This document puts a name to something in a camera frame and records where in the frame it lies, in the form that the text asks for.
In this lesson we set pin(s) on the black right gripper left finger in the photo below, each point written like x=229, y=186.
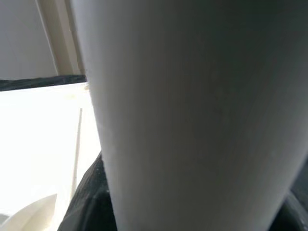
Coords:
x=93, y=204

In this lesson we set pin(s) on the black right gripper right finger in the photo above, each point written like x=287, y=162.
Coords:
x=297, y=216

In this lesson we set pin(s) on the white plastic table top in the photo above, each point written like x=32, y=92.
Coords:
x=36, y=132

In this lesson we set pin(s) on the white plastic table leg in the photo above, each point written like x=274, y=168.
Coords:
x=192, y=120

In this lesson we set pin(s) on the black cloth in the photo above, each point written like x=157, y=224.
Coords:
x=36, y=83

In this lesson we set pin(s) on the door frame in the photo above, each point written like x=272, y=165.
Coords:
x=60, y=36

